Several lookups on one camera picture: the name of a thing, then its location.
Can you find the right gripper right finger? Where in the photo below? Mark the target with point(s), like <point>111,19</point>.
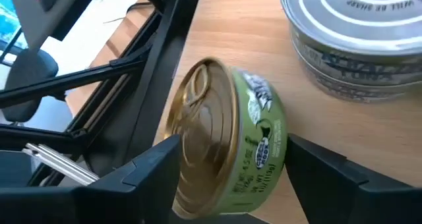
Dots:
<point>346,197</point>

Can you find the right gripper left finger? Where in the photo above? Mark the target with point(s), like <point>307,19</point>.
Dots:
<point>99,204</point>

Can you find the green label gold lid can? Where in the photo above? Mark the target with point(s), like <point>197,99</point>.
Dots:
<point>257,125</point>

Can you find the silver lid seafood can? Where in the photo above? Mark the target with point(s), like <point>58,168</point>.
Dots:
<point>356,19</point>

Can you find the dark gray rounded object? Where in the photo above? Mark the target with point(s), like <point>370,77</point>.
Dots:
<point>29,82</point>

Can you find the black desk leg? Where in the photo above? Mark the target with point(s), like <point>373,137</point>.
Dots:
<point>77,13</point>

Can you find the gray desk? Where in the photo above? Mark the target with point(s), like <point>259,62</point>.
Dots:
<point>26,19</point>

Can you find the silver metal bracket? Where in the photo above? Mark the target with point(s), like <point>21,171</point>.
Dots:
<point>59,163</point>

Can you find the black diagonal frame strut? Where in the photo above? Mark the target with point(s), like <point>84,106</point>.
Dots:
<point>66,80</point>

